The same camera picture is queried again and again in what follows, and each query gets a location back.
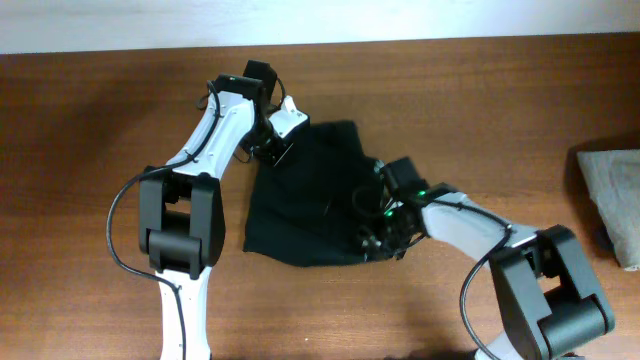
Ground black shorts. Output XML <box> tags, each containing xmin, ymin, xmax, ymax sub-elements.
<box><xmin>243</xmin><ymin>120</ymin><xmax>383</xmax><ymax>267</ymax></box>

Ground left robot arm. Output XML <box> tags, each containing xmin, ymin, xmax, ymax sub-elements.
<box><xmin>139</xmin><ymin>60</ymin><xmax>309</xmax><ymax>359</ymax></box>

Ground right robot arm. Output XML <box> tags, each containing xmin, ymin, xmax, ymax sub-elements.
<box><xmin>357</xmin><ymin>158</ymin><xmax>615</xmax><ymax>359</ymax></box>

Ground grey folded cloth right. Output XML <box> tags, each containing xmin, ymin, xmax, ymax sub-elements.
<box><xmin>577</xmin><ymin>149</ymin><xmax>639</xmax><ymax>271</ymax></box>

